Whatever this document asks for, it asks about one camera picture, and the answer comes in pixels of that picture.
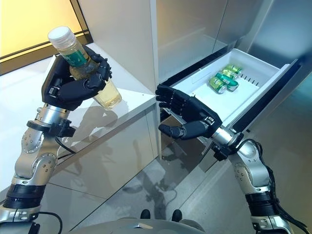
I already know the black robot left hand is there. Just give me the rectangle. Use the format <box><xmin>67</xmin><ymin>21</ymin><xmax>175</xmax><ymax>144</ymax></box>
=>
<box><xmin>41</xmin><ymin>46</ymin><xmax>113</xmax><ymax>110</ymax></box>

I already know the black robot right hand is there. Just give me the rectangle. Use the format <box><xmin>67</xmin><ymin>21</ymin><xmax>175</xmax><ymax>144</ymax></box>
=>
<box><xmin>155</xmin><ymin>84</ymin><xmax>222</xmax><ymax>142</ymax></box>

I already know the white fridge drawer steel front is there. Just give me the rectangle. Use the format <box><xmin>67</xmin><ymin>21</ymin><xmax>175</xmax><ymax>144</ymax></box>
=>
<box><xmin>158</xmin><ymin>48</ymin><xmax>303</xmax><ymax>171</ymax></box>

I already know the yellow drink bottle white cap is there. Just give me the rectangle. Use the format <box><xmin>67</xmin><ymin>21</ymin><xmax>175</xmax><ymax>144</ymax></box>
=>
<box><xmin>47</xmin><ymin>26</ymin><xmax>122</xmax><ymax>110</ymax></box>

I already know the stainless steel fridge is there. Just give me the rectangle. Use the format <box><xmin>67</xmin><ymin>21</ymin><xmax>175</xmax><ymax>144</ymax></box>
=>
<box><xmin>156</xmin><ymin>0</ymin><xmax>269</xmax><ymax>171</ymax></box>

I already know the green drink can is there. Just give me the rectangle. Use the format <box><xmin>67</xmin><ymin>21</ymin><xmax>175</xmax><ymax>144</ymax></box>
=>
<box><xmin>215</xmin><ymin>69</ymin><xmax>239</xmax><ymax>91</ymax></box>
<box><xmin>224</xmin><ymin>64</ymin><xmax>243</xmax><ymax>76</ymax></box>
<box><xmin>209</xmin><ymin>77</ymin><xmax>228</xmax><ymax>94</ymax></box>

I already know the white counter cabinet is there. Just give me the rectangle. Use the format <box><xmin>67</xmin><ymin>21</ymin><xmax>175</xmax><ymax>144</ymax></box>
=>
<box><xmin>0</xmin><ymin>41</ymin><xmax>161</xmax><ymax>193</ymax></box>

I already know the white tall cabinet panel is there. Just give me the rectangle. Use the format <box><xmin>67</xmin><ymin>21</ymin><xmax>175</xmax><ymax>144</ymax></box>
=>
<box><xmin>77</xmin><ymin>0</ymin><xmax>163</xmax><ymax>159</ymax></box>

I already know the silver robot torso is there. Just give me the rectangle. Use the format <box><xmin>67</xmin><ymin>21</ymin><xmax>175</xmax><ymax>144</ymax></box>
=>
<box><xmin>117</xmin><ymin>216</ymin><xmax>205</xmax><ymax>234</ymax></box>

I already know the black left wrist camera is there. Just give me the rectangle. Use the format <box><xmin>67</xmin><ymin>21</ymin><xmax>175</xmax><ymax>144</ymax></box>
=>
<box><xmin>56</xmin><ymin>119</ymin><xmax>76</xmax><ymax>138</ymax></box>

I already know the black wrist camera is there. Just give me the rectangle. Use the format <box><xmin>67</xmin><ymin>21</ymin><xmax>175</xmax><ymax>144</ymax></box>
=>
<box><xmin>56</xmin><ymin>119</ymin><xmax>76</xmax><ymax>138</ymax></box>
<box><xmin>212</xmin><ymin>143</ymin><xmax>231</xmax><ymax>161</ymax></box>

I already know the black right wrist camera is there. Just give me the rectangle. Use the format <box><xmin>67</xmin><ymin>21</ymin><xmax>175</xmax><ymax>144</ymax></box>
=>
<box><xmin>212</xmin><ymin>143</ymin><xmax>231</xmax><ymax>161</ymax></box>

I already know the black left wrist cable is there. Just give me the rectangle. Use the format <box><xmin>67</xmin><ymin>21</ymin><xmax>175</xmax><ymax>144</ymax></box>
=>
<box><xmin>55</xmin><ymin>136</ymin><xmax>77</xmax><ymax>155</ymax></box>

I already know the orange lit window black frame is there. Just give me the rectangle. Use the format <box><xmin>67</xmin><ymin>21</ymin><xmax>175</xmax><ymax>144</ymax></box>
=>
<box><xmin>0</xmin><ymin>0</ymin><xmax>95</xmax><ymax>76</ymax></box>

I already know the black left elbow cable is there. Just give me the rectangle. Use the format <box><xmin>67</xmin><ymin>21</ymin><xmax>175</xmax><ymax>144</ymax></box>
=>
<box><xmin>36</xmin><ymin>211</ymin><xmax>63</xmax><ymax>234</ymax></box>

